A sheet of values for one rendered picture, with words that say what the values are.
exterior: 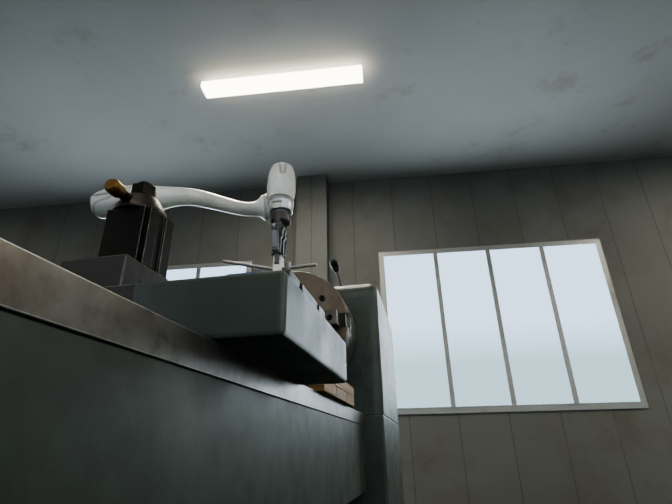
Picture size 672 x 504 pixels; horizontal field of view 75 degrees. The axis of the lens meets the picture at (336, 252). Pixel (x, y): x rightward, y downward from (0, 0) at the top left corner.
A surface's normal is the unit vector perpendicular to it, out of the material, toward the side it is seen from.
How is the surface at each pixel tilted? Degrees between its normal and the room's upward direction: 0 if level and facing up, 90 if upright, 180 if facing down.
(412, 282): 90
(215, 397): 90
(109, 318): 90
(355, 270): 90
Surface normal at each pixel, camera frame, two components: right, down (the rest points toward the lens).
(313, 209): -0.11, -0.40
